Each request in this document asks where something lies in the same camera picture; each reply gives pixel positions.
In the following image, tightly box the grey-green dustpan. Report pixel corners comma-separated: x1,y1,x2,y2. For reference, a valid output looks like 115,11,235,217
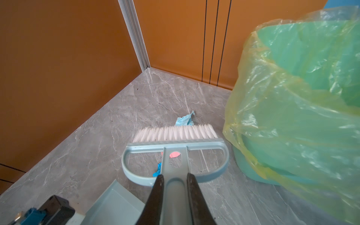
82,180,145,225

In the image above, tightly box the pink paper scrap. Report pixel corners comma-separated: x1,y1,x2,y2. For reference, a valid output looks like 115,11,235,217
169,151,181,158

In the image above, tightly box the pale blue paper scrap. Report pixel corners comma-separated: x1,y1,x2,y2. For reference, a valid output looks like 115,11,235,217
175,111,195,127

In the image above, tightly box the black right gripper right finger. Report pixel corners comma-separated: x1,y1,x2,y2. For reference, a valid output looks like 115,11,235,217
187,173,216,225

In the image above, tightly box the small blue twisted scrap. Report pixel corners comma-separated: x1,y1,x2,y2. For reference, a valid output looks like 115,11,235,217
152,163,162,177

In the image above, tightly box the grey-green hand brush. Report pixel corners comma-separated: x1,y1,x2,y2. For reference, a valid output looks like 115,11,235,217
121,124,229,225

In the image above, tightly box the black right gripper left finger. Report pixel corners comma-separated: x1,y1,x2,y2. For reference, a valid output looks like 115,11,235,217
136,174,165,225

